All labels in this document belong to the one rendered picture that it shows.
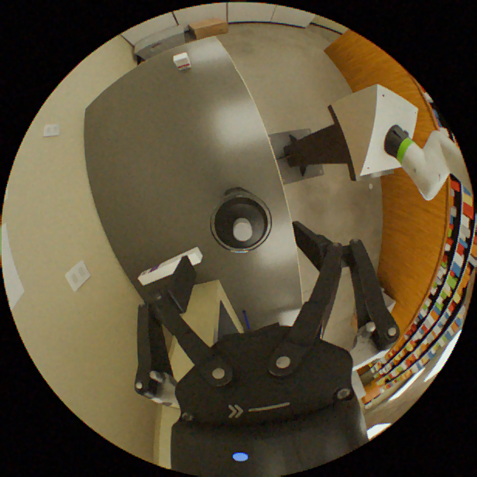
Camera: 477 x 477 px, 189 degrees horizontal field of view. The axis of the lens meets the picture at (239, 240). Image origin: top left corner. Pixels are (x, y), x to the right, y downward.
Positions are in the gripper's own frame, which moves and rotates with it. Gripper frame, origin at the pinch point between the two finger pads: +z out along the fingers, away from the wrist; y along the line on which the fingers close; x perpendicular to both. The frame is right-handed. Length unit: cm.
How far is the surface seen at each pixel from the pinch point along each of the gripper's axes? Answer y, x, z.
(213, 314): -14.8, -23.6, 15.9
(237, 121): 8.5, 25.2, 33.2
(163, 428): -24.9, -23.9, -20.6
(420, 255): 181, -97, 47
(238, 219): 0.5, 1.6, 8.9
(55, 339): -58, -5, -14
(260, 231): 3.2, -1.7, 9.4
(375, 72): 182, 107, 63
